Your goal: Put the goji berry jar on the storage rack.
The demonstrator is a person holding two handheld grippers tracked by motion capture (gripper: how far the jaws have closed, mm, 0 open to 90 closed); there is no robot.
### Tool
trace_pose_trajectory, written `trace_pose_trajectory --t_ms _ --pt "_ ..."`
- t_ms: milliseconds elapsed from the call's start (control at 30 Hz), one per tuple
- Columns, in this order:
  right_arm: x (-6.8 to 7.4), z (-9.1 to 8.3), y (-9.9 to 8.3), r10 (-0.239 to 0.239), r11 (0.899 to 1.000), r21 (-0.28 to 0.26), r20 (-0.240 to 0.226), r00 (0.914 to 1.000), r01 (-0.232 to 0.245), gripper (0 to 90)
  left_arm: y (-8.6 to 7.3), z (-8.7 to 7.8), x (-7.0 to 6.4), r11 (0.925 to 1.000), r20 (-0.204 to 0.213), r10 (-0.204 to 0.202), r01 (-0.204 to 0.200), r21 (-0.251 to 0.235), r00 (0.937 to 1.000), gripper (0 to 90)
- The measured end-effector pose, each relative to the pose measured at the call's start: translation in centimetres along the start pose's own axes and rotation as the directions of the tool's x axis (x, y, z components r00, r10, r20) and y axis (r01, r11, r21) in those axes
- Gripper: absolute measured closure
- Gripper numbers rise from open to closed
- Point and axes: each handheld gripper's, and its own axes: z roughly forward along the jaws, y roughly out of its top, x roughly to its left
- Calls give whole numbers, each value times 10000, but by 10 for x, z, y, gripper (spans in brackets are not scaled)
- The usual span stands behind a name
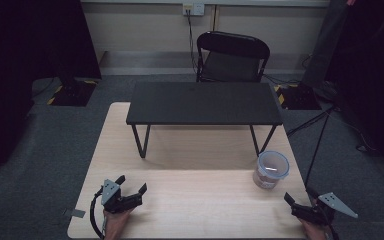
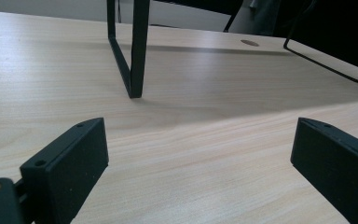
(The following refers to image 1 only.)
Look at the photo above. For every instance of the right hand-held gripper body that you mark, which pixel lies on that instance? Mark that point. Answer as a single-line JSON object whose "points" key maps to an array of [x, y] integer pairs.
{"points": [[323, 208]]}

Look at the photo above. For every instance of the black curtain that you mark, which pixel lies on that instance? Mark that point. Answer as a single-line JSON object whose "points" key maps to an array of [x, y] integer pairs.
{"points": [[20, 66], [373, 66]]}

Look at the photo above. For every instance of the black stand base with stripes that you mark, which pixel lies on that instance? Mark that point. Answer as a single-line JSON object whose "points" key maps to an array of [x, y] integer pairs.
{"points": [[300, 97], [73, 94]]}

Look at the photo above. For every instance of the person's left hand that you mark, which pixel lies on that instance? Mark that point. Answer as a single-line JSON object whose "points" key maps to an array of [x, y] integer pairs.
{"points": [[115, 225]]}

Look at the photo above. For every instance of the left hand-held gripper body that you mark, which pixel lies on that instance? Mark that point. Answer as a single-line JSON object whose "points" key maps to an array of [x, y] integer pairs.
{"points": [[110, 193]]}

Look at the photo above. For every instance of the black folding chair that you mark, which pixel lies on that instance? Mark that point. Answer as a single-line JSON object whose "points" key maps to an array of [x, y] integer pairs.
{"points": [[230, 56]]}

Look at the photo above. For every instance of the small black table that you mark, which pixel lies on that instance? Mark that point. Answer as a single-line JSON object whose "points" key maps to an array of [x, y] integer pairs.
{"points": [[203, 103]]}

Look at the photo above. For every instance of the grey hanging panel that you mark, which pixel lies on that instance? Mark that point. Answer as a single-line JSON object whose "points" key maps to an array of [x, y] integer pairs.
{"points": [[326, 43]]}

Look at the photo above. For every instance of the person's right hand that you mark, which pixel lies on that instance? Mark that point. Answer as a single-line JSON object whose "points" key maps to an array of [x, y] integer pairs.
{"points": [[313, 230]]}

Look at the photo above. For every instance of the white wall socket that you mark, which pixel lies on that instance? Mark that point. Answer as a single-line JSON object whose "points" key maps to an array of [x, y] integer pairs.
{"points": [[193, 9]]}

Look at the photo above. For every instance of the black tripod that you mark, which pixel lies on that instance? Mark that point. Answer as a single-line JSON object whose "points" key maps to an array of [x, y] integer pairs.
{"points": [[318, 140]]}

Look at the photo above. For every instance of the grey tape strip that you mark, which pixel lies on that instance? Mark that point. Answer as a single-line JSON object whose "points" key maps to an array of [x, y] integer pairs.
{"points": [[75, 213]]}

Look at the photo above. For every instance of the clear plastic jar with lid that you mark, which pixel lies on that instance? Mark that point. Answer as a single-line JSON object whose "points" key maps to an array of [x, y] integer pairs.
{"points": [[270, 170]]}

